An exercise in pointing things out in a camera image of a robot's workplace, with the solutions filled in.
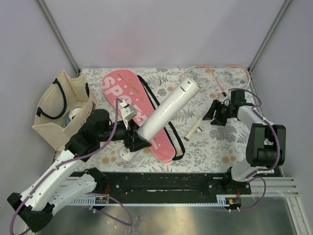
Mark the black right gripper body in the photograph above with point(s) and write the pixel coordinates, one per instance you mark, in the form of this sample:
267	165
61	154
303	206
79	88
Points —
224	110

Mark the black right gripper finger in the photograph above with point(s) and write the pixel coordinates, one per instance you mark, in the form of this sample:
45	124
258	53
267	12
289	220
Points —
219	120
213	108

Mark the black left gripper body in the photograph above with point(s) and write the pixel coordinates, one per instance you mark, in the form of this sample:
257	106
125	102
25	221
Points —
128	138

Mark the clear plastic tube lid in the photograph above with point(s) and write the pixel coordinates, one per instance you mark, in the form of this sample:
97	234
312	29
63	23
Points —
126	154

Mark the white shuttlecock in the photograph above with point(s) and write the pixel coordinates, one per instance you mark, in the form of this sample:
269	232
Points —
155	82
200	129

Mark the white shuttlecock tube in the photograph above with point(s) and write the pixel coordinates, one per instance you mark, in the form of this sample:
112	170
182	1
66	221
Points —
165	112

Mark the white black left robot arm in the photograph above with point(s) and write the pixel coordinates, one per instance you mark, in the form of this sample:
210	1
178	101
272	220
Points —
37	205

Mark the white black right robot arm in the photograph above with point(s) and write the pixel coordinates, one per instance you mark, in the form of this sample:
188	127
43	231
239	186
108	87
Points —
266	145

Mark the pink racket on cover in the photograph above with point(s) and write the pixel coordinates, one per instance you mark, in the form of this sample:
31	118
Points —
201	74

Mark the pink white racket right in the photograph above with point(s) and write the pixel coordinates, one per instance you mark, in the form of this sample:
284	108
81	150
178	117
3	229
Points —
232	77

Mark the pink racket cover bag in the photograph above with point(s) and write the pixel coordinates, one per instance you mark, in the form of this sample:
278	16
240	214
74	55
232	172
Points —
132	88

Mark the white blue item in tote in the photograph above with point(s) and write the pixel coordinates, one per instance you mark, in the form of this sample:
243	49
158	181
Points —
72	113

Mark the cream canvas tote bag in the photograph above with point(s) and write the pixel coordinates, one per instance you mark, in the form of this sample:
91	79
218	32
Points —
64	94

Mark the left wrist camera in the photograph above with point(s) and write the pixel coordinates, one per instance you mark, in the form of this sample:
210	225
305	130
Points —
128	112

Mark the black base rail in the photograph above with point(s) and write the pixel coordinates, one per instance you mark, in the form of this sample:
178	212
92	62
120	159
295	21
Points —
169	188

